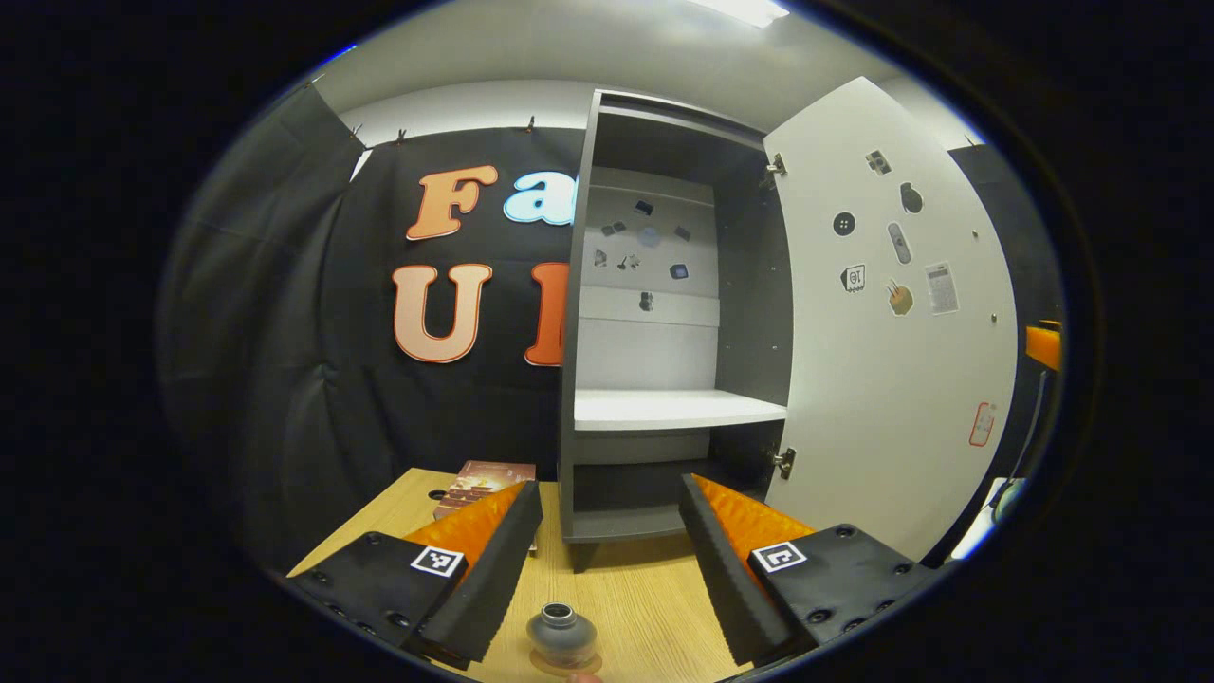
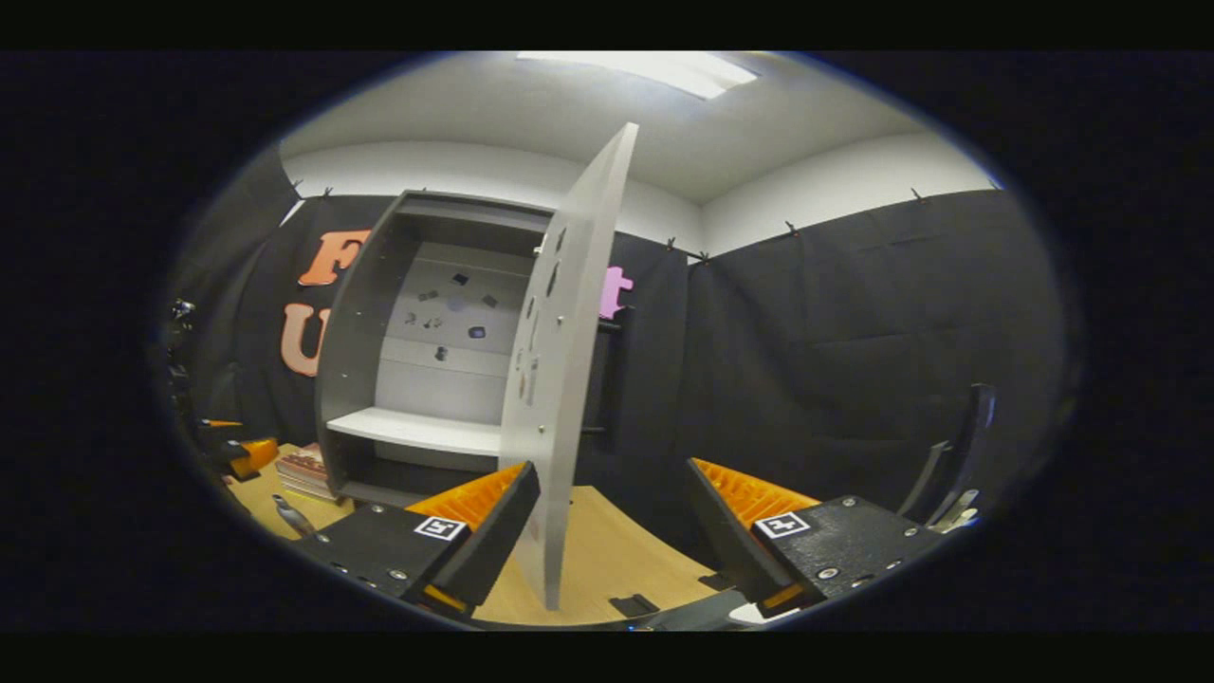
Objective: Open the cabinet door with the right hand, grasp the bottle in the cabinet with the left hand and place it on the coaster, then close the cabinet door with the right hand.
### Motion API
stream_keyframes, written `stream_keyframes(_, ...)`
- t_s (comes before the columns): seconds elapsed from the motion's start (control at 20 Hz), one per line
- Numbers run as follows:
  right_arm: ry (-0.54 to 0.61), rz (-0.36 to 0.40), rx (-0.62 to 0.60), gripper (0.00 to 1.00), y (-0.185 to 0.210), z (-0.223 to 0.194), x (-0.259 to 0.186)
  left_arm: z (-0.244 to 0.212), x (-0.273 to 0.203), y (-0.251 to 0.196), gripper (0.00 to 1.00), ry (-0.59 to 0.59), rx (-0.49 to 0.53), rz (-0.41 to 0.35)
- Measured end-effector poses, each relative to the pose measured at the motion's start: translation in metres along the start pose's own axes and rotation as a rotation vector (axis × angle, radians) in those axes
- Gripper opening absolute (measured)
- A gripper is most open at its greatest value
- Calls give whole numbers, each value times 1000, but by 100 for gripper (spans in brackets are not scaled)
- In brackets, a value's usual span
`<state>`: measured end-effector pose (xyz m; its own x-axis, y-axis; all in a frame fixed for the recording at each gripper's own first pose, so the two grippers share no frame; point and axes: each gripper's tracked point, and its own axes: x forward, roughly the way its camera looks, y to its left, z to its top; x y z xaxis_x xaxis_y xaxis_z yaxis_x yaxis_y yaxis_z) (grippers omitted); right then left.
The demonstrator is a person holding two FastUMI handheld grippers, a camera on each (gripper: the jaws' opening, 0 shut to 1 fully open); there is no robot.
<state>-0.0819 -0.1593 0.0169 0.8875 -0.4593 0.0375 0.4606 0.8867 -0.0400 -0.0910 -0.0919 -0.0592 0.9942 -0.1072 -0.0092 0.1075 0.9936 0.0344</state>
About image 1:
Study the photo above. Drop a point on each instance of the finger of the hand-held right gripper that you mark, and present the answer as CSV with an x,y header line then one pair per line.
x,y
1043,346

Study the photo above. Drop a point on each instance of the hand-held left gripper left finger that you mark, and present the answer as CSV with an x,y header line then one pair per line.
x,y
498,579

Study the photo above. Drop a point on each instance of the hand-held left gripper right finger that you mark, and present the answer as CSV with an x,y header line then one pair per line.
x,y
726,588

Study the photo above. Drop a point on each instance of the silver bottle with pink label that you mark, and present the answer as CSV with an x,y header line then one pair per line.
x,y
560,631

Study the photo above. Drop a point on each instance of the brown round coaster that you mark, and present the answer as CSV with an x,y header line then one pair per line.
x,y
545,668

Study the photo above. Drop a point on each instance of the white cabinet door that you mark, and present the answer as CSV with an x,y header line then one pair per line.
x,y
854,427

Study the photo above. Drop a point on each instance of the metal door hinge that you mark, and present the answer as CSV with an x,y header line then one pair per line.
x,y
776,166
783,462

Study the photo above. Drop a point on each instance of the white cabinet shelf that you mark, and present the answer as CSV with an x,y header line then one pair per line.
x,y
664,408

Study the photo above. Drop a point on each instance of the grey cabinet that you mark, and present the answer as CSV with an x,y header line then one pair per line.
x,y
754,313

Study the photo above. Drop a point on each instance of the stack of brown books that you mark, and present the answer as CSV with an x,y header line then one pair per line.
x,y
484,474

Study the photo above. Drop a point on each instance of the black backdrop cloth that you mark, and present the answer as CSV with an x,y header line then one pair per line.
x,y
285,379

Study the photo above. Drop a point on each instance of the ceiling light panel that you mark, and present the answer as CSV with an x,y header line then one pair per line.
x,y
740,9

